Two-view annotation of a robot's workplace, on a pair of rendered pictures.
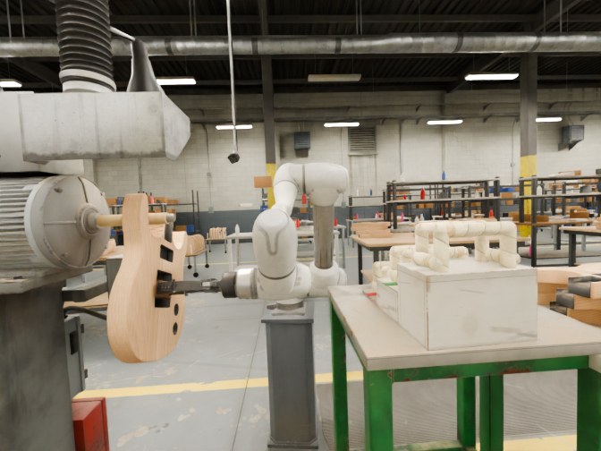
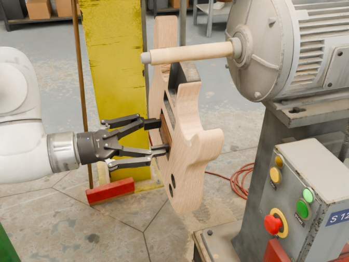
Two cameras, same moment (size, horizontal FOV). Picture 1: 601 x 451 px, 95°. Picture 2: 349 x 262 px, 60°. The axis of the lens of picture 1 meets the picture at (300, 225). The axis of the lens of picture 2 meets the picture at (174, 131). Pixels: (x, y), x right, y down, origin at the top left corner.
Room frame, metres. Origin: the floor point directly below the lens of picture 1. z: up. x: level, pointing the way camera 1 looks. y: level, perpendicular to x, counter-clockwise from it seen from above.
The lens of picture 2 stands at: (1.36, 0.28, 1.50)
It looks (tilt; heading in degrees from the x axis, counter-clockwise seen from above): 36 degrees down; 167
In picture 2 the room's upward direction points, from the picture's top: straight up
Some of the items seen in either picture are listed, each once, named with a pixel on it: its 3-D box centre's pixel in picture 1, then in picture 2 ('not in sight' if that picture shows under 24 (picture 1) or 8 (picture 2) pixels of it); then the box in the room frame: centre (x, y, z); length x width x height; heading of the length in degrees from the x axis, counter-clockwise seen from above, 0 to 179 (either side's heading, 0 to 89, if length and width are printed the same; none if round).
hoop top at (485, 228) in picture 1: (474, 229); not in sight; (0.64, -0.41, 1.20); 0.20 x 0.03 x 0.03; 96
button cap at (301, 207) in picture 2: not in sight; (304, 208); (1.07, 0.59, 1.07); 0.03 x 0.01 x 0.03; 3
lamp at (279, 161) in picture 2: not in sight; (278, 161); (0.98, 0.58, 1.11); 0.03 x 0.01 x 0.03; 3
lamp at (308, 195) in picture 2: not in sight; (307, 195); (1.07, 0.58, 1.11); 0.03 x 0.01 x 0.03; 3
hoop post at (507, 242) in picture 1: (508, 247); not in sight; (0.65, -0.49, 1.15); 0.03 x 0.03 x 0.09
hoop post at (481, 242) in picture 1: (481, 243); not in sight; (0.73, -0.48, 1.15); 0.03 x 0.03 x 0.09
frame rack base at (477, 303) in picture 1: (461, 299); not in sight; (0.69, -0.40, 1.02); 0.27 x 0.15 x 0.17; 97
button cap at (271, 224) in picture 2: not in sight; (275, 223); (1.03, 0.57, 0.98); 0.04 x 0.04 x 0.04; 3
